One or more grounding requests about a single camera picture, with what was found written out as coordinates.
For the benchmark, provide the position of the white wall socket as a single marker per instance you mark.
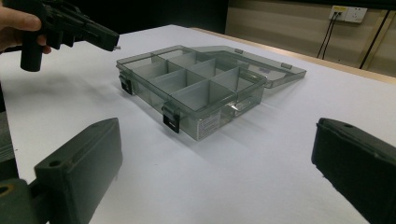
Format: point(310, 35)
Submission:
point(348, 14)

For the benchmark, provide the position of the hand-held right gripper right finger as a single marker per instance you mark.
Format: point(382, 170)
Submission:
point(361, 168)

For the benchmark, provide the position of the group of small metal parts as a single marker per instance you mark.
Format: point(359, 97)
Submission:
point(234, 107)

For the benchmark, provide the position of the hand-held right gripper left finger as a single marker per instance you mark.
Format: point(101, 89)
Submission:
point(81, 168)

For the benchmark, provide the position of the small silver screw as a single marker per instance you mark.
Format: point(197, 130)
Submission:
point(117, 47)

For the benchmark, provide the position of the transparent grey compartment box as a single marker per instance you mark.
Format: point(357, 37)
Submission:
point(193, 93)

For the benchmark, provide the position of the white table cover sheet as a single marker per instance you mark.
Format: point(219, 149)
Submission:
point(249, 174)

